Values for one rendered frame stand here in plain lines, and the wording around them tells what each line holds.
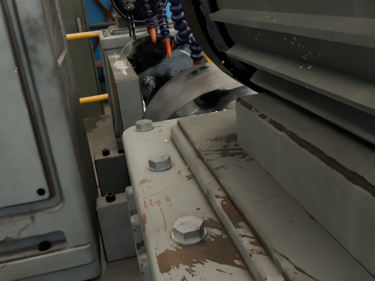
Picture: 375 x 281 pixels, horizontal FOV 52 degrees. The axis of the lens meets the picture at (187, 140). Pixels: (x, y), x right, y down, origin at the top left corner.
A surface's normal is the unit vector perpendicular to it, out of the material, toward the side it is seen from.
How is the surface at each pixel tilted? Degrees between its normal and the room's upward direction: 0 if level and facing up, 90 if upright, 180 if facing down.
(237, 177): 0
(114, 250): 90
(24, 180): 90
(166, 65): 90
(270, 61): 30
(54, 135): 90
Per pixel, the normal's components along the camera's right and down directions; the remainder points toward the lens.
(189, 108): -0.60, -0.69
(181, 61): 0.23, 0.33
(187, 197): -0.10, -0.93
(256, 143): -0.97, 0.18
